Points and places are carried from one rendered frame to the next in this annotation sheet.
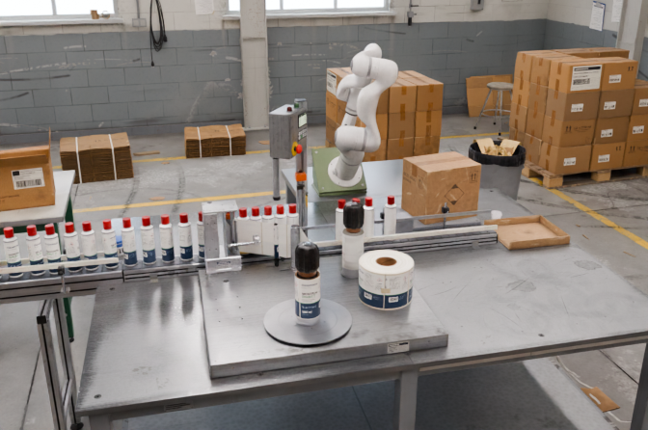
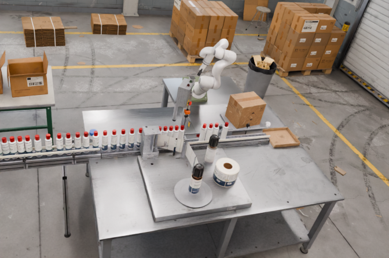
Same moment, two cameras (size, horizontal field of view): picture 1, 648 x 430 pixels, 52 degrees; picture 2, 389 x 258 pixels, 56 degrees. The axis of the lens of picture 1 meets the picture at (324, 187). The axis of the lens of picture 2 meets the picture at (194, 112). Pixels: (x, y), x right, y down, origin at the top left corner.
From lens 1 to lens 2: 1.09 m
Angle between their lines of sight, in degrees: 18
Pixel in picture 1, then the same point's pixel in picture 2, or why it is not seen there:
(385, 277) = (228, 175)
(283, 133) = (184, 96)
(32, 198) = (36, 90)
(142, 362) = (122, 211)
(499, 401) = not seen: hidden behind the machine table
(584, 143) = (302, 56)
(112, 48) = not seen: outside the picture
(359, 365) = (215, 216)
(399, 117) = (213, 31)
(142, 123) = (64, 5)
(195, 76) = not seen: outside the picture
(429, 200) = (241, 118)
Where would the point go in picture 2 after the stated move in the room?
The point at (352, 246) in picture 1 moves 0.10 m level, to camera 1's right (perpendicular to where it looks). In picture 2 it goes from (211, 153) to (223, 154)
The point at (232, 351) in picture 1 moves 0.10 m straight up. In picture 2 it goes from (163, 209) to (165, 200)
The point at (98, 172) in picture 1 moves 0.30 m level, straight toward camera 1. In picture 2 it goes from (46, 41) to (48, 49)
